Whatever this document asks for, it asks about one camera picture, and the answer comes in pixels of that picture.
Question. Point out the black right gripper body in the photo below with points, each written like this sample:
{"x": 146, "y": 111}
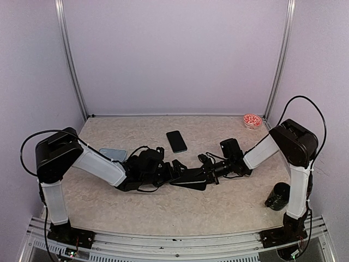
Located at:
{"x": 214, "y": 172}

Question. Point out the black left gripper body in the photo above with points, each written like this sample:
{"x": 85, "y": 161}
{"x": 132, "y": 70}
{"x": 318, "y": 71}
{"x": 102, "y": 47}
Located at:
{"x": 161, "y": 178}

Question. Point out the black phone case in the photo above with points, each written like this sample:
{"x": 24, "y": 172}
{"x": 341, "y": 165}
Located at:
{"x": 190, "y": 175}

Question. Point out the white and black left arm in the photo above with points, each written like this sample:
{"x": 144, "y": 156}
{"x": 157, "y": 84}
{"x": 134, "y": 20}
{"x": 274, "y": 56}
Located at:
{"x": 63, "y": 150}

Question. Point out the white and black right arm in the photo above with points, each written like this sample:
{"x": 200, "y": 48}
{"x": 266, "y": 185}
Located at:
{"x": 294, "y": 142}

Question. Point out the light blue phone case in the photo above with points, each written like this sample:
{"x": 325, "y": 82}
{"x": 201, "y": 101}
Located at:
{"x": 114, "y": 154}

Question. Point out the green-edged black smartphone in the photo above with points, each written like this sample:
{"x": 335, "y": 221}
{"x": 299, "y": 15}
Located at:
{"x": 176, "y": 141}

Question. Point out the red and white patterned bowl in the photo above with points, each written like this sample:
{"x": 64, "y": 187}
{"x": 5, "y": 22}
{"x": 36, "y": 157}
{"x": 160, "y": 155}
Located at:
{"x": 252, "y": 121}

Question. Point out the black cup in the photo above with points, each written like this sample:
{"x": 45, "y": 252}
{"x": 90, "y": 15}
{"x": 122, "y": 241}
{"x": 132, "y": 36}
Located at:
{"x": 278, "y": 197}

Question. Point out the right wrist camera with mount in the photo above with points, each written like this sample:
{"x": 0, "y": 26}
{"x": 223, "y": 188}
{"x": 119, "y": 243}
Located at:
{"x": 205, "y": 158}

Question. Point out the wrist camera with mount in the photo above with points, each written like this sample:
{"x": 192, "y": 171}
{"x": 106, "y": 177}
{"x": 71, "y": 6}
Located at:
{"x": 156, "y": 155}
{"x": 205, "y": 158}

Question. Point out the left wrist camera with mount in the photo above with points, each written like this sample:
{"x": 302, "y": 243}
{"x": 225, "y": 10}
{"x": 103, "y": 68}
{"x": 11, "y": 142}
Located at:
{"x": 156, "y": 155}

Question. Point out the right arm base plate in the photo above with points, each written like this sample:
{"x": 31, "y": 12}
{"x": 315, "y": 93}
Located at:
{"x": 292, "y": 230}

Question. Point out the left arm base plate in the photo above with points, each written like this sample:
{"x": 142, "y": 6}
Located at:
{"x": 69, "y": 235}

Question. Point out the front aluminium rail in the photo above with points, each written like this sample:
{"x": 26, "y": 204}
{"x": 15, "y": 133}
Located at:
{"x": 246, "y": 246}

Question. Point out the right aluminium frame post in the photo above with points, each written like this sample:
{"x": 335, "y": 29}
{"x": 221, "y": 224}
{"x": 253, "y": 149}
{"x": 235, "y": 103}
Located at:
{"x": 291, "y": 6}

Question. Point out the aluminium frame post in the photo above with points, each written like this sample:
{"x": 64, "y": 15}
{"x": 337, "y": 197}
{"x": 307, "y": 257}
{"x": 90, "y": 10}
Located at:
{"x": 59, "y": 4}
{"x": 291, "y": 6}

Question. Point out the left aluminium frame post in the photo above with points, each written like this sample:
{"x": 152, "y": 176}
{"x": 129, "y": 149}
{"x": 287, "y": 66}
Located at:
{"x": 59, "y": 4}

